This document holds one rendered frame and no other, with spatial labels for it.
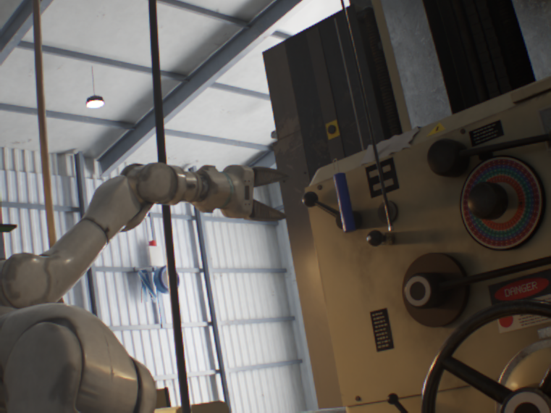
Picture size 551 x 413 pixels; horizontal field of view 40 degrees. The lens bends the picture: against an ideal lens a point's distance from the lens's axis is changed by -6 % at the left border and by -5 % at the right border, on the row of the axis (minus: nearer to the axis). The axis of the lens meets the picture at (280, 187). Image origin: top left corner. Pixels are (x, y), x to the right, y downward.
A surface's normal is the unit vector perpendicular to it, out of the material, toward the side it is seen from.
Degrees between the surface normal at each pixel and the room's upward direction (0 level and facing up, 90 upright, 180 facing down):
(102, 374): 88
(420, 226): 90
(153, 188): 112
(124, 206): 98
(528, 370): 63
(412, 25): 90
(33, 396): 80
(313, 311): 90
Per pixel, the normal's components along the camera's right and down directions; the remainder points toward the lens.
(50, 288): 0.91, -0.09
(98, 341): 0.77, -0.59
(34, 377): -0.51, -0.30
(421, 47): -0.67, -0.07
